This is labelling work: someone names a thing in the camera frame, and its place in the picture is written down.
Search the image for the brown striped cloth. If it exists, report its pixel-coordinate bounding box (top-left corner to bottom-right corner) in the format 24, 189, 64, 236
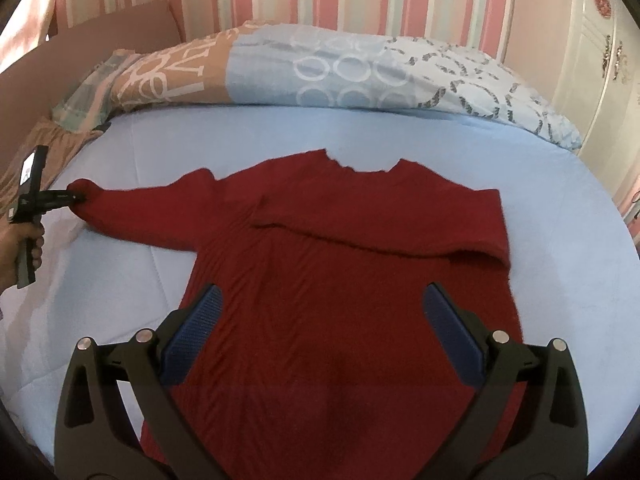
0, 115, 106, 221

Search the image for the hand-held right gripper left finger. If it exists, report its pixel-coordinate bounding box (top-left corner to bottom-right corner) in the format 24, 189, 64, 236
54, 282, 223, 480

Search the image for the white wardrobe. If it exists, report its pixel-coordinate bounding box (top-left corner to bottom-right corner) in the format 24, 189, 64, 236
570, 0, 640, 241

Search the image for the light blue bed sheet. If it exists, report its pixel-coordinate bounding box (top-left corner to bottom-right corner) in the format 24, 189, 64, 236
0, 102, 640, 480

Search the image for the red knit sweater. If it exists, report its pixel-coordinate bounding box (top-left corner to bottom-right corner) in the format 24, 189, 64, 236
67, 149, 526, 480

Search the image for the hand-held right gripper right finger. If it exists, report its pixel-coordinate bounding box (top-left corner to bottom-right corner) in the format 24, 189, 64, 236
421, 282, 590, 480

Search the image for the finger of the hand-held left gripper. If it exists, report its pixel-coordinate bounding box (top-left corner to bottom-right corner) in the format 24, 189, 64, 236
36, 187, 83, 209

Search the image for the green plaid cloth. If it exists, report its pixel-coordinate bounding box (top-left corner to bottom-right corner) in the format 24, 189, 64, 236
52, 50, 138, 133

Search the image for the person's left hand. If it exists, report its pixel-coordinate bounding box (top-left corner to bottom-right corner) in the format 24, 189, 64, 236
0, 221, 45, 291

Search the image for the patterned blue pillow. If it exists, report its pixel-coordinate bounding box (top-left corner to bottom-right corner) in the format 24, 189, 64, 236
107, 22, 583, 151

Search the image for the pinkish brown headboard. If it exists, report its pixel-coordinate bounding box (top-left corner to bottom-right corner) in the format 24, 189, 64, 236
0, 0, 183, 91

